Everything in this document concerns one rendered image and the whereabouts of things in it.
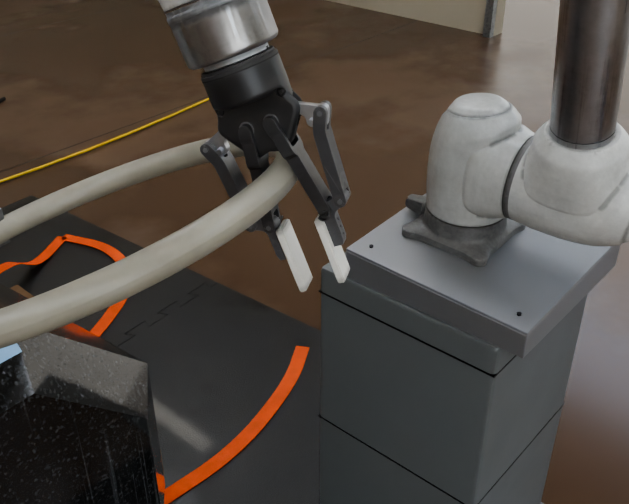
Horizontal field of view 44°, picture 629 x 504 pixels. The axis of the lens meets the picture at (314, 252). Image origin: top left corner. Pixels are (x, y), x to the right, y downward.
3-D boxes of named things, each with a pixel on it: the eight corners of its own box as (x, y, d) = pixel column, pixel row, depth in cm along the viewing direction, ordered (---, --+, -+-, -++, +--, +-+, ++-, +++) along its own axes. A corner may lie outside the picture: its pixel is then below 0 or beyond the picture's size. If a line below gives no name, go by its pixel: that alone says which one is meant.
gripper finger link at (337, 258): (320, 209, 77) (327, 207, 77) (344, 270, 80) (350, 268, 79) (313, 221, 75) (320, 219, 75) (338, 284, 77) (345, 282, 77)
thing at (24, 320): (-232, 377, 79) (-249, 352, 78) (96, 183, 116) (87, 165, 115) (86, 374, 51) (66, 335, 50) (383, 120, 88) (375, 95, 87)
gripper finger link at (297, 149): (269, 111, 75) (281, 104, 74) (329, 208, 78) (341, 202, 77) (257, 122, 71) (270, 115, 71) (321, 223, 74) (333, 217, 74)
